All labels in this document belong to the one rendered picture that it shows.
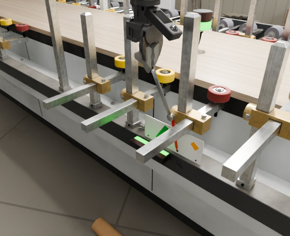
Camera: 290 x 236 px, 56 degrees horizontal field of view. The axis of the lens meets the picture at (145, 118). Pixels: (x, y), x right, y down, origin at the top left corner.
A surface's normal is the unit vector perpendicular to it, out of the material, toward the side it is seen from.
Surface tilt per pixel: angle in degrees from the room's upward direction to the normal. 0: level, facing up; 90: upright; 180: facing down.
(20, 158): 0
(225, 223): 90
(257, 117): 90
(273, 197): 0
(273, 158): 90
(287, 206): 0
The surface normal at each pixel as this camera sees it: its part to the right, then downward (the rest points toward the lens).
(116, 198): 0.00, -0.85
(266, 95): -0.68, 0.38
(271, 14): -0.22, 0.50
